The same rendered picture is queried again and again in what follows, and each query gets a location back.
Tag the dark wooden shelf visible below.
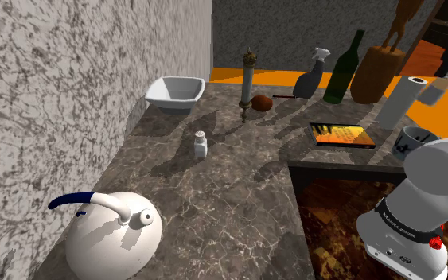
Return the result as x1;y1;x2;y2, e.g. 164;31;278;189
395;0;448;77

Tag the grey bottle with white cap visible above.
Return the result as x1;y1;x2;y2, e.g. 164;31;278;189
417;66;448;107

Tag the brown wooden utensil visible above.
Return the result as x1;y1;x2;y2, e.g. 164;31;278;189
381;0;427;53

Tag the white paper towel roll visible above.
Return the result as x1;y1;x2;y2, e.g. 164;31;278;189
374;76;429;131

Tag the grey mug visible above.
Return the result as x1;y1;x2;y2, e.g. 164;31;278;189
391;125;441;162

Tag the green wine bottle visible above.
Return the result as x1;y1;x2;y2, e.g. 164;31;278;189
322;29;366;105

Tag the orange and black book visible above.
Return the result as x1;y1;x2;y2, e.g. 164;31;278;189
308;122;376;150

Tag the grey spray bottle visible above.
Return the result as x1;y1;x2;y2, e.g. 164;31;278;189
292;47;331;100

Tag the brown round fruit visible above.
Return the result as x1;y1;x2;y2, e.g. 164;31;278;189
250;95;274;113

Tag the tall white and brass grinder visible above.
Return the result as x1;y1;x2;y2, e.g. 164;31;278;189
239;47;259;124

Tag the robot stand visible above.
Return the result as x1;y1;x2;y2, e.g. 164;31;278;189
295;177;448;280

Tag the white salt shaker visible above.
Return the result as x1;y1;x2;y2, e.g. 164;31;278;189
193;130;208;159

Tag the white square bowl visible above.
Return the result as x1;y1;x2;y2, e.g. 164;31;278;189
144;76;206;115

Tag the white kettle with blue handle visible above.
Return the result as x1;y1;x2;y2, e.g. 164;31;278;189
47;191;164;280

